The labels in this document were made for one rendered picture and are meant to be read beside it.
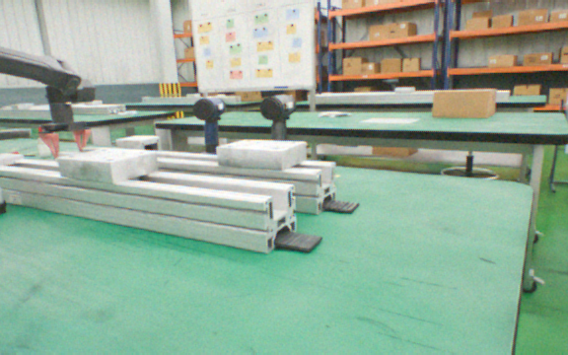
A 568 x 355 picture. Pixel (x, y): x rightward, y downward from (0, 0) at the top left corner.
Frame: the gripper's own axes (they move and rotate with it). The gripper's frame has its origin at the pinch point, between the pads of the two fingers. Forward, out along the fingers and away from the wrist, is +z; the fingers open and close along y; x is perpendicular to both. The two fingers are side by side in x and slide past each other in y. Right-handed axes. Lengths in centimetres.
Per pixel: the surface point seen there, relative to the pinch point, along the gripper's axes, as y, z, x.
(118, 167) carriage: -22, -4, -52
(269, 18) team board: 271, -75, 93
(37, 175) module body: -23.8, -1.1, -27.2
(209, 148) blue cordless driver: 14.6, -0.8, -41.8
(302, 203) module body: -4, 5, -80
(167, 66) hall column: 572, -56, 545
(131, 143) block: 13.1, -1.2, -11.7
